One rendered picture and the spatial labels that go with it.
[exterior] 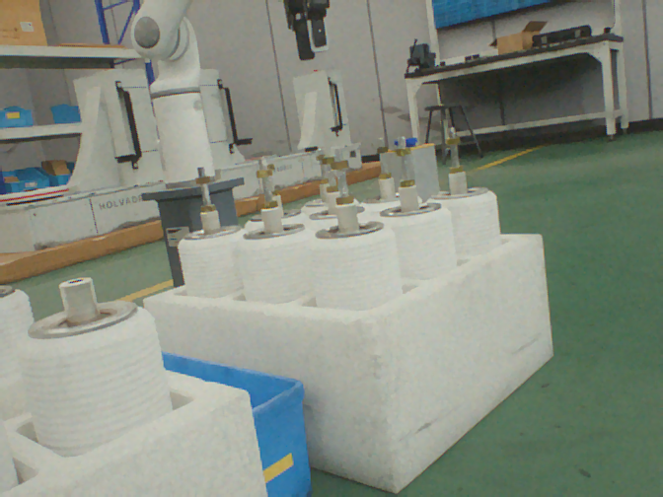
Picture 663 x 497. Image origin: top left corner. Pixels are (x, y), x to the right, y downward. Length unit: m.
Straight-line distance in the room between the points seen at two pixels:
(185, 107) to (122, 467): 0.90
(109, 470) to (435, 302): 0.39
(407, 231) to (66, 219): 2.25
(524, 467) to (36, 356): 0.47
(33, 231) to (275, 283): 2.12
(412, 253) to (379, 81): 5.89
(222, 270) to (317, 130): 3.79
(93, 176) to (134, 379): 2.73
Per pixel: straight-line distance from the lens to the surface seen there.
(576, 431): 0.78
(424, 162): 1.11
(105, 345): 0.46
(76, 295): 0.49
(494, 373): 0.82
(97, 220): 2.96
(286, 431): 0.65
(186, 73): 1.29
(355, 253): 0.65
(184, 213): 1.24
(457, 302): 0.73
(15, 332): 0.69
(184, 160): 1.25
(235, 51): 7.64
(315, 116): 4.59
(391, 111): 6.56
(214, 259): 0.82
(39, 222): 2.81
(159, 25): 1.26
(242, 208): 3.50
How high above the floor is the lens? 0.36
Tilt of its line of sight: 10 degrees down
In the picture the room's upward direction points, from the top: 9 degrees counter-clockwise
